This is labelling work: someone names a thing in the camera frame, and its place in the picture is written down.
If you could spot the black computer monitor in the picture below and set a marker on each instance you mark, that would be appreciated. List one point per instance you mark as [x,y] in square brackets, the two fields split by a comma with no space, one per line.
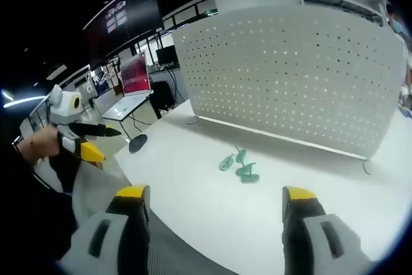
[165,55]

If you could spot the white perforated mounting plate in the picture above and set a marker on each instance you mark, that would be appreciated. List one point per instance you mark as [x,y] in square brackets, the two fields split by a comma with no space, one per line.
[289,78]

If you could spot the white laptop with red screen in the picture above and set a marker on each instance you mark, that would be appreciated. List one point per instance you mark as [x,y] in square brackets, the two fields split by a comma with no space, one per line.
[135,73]

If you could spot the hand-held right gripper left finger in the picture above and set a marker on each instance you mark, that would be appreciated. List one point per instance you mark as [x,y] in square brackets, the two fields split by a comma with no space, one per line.
[128,242]

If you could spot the person's left hand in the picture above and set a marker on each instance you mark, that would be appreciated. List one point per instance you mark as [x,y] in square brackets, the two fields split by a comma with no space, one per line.
[42,144]

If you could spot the green hook assembly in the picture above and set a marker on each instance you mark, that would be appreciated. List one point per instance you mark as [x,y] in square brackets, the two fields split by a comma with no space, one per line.
[249,178]
[244,170]
[226,163]
[240,156]

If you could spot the black computer case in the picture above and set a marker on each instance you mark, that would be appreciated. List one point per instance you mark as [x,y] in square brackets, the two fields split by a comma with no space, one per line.
[162,98]

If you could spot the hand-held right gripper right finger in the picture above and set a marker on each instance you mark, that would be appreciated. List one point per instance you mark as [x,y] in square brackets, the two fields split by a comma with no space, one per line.
[309,242]

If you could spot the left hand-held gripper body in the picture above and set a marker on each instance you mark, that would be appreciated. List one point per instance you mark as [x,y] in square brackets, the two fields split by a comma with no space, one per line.
[64,107]

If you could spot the white folding table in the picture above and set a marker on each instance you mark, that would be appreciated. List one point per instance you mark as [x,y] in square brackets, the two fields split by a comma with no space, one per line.
[124,107]

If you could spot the large dark display board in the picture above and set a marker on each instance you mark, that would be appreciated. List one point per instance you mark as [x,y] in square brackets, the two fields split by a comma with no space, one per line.
[125,14]

